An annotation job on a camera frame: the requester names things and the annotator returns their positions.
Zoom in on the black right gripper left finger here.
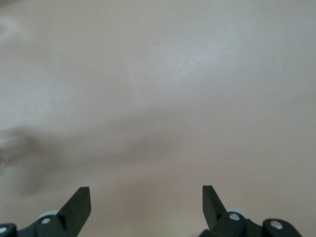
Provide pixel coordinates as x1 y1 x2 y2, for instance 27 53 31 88
17 187 92 237

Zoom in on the brown table mat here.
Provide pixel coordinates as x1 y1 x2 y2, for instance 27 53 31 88
0 0 316 237

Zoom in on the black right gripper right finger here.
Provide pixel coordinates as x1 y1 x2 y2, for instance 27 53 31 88
199 185 262 237

